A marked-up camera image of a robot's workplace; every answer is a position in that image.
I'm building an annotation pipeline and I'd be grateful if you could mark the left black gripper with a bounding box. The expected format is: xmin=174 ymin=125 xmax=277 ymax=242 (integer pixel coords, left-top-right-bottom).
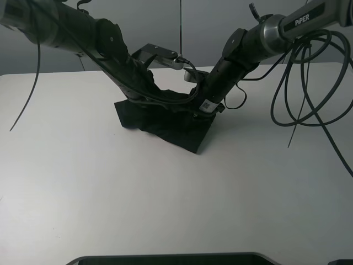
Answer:
xmin=92 ymin=52 xmax=160 ymax=102

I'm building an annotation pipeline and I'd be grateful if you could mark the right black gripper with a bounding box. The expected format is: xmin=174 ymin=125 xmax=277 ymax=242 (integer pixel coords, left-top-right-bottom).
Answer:
xmin=192 ymin=59 xmax=243 ymax=116

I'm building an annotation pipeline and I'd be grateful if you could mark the black printed t-shirt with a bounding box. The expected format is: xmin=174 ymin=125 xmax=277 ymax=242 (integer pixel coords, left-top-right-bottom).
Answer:
xmin=114 ymin=68 xmax=217 ymax=155

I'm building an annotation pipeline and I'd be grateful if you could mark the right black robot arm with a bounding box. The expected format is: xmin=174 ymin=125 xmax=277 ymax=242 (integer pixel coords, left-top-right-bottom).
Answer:
xmin=192 ymin=1 xmax=352 ymax=116

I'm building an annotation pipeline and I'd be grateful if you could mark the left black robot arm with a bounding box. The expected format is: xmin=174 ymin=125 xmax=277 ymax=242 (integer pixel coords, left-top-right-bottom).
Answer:
xmin=1 ymin=1 xmax=162 ymax=101

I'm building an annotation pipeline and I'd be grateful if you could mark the black robot base front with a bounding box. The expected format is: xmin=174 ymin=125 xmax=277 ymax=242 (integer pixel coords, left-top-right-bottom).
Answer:
xmin=69 ymin=252 xmax=278 ymax=265

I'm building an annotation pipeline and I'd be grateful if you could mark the dark object bottom right corner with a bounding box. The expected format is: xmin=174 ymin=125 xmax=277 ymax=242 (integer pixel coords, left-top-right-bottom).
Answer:
xmin=328 ymin=259 xmax=353 ymax=265

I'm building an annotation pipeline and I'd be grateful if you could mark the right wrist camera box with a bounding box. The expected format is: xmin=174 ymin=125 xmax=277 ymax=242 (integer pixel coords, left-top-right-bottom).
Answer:
xmin=184 ymin=68 xmax=209 ymax=83

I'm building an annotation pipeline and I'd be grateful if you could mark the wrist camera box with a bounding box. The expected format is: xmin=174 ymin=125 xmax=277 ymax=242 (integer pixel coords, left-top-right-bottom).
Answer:
xmin=131 ymin=44 xmax=184 ymax=70
xmin=184 ymin=68 xmax=209 ymax=83

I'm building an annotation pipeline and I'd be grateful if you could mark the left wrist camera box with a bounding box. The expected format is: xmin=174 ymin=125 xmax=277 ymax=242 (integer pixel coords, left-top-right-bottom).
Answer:
xmin=131 ymin=44 xmax=184 ymax=70

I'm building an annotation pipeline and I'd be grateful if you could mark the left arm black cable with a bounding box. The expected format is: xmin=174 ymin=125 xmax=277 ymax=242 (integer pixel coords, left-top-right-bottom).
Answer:
xmin=9 ymin=0 xmax=200 ymax=132

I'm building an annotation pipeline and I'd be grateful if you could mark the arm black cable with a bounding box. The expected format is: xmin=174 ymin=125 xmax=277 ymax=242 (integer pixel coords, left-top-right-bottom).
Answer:
xmin=223 ymin=27 xmax=353 ymax=178
xmin=9 ymin=0 xmax=200 ymax=132

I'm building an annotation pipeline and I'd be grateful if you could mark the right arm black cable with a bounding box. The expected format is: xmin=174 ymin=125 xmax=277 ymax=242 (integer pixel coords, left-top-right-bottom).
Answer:
xmin=223 ymin=27 xmax=353 ymax=178

